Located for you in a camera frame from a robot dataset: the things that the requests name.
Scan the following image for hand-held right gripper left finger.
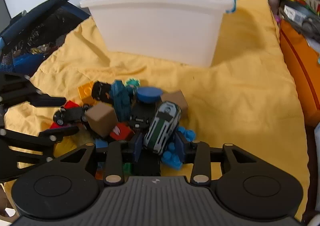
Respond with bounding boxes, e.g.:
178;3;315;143
51;133;143;187

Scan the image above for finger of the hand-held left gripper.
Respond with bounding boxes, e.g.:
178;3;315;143
0;126;80;183
0;73;67;109

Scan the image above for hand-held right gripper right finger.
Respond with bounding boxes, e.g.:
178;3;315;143
174;132;272;187

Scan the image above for light blue toy brick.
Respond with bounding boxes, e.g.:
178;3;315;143
176;126;196;142
161;142;186;172

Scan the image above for black toy car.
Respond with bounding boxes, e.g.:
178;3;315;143
52;105;90;125
91;81;112;104
129;102;157;130

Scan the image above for white green toy car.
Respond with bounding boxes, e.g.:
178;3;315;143
143;100;182;154

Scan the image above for orange toy brick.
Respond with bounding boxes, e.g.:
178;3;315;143
77;81;95;105

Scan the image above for brown cube block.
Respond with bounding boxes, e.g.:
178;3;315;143
85;102;118;138
161;91;188;116

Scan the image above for teal toy car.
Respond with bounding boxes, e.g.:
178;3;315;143
111;79;132;122

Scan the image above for white plastic bin blue handles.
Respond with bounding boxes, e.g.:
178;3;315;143
79;0;237;68

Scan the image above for red toy car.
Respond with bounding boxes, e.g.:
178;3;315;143
109;122;137;141

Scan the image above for blue round disc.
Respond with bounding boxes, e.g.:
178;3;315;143
136;87;162;104

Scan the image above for teal green toy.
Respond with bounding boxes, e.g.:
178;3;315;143
125;78;140;90

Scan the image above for yellow cloth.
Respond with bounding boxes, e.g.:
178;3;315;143
4;0;310;222

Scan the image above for orange box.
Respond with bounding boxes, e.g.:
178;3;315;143
278;19;320;127

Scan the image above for small white box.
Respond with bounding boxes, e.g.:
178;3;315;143
284;6;307;25

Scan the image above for grey cables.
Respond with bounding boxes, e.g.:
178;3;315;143
299;14;320;41

